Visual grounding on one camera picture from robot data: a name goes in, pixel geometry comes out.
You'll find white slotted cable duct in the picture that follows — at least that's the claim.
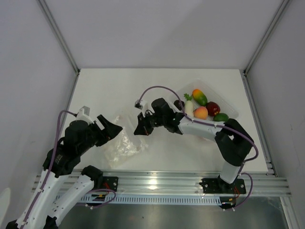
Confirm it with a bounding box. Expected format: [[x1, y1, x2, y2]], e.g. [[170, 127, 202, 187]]
[[78, 194, 222, 206]]

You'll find green lime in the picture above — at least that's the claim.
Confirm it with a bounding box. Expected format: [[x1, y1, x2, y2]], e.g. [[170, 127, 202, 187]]
[[213, 113, 229, 122]]

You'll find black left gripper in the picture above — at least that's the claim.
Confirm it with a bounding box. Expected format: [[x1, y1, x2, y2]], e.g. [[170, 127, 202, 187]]
[[78, 114, 122, 154]]

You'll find orange green mango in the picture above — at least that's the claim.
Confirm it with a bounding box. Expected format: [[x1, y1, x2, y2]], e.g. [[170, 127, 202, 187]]
[[192, 89, 208, 106]]

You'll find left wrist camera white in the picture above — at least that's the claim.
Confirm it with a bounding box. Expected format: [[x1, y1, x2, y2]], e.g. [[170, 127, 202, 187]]
[[76, 106, 93, 124]]

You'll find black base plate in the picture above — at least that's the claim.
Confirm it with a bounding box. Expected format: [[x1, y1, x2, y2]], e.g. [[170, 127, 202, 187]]
[[199, 177, 246, 194], [101, 177, 119, 191]]

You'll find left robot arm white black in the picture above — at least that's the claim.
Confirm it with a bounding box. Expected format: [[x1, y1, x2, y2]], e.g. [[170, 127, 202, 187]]
[[6, 113, 122, 229]]

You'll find aluminium frame post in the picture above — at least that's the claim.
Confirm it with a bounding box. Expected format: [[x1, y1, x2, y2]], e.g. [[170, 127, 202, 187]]
[[243, 0, 292, 76], [36, 0, 80, 74]]

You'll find right aluminium frame post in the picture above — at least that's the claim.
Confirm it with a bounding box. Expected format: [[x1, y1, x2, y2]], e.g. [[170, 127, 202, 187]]
[[243, 0, 292, 76]]

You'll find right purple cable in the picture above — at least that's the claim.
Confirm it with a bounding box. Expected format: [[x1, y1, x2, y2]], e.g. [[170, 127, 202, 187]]
[[138, 85, 259, 167]]

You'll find left aluminium frame post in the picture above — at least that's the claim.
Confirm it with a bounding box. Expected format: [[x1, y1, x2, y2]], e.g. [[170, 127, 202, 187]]
[[36, 0, 80, 74]]

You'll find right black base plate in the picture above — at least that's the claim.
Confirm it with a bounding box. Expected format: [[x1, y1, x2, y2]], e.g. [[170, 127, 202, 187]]
[[199, 177, 246, 194]]

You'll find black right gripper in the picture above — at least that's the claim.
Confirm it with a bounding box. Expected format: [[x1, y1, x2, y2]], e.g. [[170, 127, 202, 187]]
[[134, 110, 166, 136]]

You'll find white radish with leaves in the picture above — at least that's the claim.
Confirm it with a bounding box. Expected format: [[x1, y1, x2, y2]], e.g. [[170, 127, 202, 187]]
[[184, 94, 194, 117]]

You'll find clear zip top bag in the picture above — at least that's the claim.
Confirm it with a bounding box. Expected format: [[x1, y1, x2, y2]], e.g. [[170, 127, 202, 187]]
[[103, 107, 148, 168]]

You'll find dark red apple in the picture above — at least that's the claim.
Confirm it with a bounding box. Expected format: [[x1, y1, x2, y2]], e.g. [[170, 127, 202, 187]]
[[205, 101, 221, 117]]

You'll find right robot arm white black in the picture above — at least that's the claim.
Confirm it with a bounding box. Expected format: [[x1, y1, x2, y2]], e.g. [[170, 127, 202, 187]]
[[134, 98, 254, 193]]

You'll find aluminium mounting rail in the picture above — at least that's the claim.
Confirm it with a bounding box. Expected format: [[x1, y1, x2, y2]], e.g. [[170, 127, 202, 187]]
[[103, 171, 292, 197]]

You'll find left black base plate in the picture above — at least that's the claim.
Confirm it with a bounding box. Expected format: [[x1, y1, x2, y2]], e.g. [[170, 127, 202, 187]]
[[101, 177, 119, 191]]

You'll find dark purple fruit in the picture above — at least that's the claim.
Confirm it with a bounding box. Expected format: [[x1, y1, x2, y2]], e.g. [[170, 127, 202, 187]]
[[173, 100, 184, 111]]

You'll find orange peach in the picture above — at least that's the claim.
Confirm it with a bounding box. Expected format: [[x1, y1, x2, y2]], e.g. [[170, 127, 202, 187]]
[[193, 106, 208, 120]]

